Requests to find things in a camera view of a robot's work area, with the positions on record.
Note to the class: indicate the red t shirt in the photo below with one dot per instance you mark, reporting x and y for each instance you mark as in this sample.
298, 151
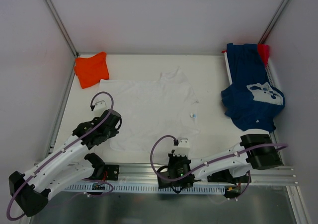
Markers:
264, 52

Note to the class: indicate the white t shirt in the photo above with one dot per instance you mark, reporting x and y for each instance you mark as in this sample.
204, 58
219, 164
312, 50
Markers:
152, 109

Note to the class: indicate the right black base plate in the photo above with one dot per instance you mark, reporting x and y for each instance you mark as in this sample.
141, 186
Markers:
224, 176

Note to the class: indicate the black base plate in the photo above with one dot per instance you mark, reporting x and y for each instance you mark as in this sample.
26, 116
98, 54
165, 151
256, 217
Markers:
110, 173
224, 176

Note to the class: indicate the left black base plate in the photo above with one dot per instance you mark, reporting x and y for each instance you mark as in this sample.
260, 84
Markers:
110, 173

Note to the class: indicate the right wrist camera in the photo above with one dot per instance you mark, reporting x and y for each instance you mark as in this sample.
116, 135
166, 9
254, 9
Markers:
181, 147

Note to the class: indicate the orange t shirt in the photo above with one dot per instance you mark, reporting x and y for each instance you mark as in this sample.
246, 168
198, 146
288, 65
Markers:
90, 71

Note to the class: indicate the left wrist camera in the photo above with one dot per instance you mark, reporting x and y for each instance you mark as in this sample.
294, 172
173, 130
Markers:
100, 105

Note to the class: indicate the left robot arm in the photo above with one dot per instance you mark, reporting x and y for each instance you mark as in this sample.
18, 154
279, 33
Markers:
74, 161

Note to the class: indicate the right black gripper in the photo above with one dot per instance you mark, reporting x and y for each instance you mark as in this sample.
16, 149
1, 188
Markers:
177, 162

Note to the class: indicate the aluminium mounting rail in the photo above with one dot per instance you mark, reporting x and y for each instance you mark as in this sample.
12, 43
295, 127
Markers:
143, 173

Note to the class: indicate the white slotted cable duct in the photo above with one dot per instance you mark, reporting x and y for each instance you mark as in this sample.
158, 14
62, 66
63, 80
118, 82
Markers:
145, 188

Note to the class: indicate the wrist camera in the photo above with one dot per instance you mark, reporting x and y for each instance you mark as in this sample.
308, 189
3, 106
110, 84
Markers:
100, 105
181, 147

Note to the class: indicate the white perforated basket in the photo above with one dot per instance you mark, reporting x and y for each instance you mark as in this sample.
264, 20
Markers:
271, 73

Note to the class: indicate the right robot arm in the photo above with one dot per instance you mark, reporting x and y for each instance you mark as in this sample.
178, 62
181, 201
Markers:
254, 151

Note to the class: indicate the blue printed t shirt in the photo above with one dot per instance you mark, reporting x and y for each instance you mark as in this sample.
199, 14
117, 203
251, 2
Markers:
250, 101

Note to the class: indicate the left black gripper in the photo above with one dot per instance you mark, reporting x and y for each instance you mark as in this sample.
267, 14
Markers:
109, 131

